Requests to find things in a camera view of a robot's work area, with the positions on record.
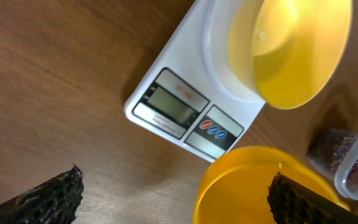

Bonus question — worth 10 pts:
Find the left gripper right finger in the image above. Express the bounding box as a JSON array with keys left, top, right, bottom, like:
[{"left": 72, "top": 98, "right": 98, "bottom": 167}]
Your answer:
[{"left": 267, "top": 173, "right": 358, "bottom": 224}]

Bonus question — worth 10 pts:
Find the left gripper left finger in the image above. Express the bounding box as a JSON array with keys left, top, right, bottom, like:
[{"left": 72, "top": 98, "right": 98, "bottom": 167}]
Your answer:
[{"left": 0, "top": 166, "right": 84, "bottom": 224}]

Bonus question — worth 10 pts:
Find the yellow measuring scoop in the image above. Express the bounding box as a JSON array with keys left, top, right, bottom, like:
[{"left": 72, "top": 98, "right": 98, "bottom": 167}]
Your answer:
[{"left": 193, "top": 146, "right": 350, "bottom": 224}]

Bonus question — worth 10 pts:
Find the white digital kitchen scale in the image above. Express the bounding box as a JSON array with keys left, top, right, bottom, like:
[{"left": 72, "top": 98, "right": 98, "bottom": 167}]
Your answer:
[{"left": 124, "top": 0, "right": 265, "bottom": 162}]

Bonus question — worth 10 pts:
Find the pale yellow plastic bowl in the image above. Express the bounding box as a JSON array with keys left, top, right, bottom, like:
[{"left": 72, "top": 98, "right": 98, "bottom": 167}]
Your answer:
[{"left": 227, "top": 0, "right": 353, "bottom": 110}]

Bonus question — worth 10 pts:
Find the red beans pile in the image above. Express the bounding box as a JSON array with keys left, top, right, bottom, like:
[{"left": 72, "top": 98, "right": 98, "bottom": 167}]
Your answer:
[{"left": 307, "top": 129, "right": 358, "bottom": 180}]

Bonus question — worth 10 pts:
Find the clear plastic bean container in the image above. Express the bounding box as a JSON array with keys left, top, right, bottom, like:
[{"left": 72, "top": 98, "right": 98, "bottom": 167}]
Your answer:
[{"left": 306, "top": 128, "right": 358, "bottom": 201}]

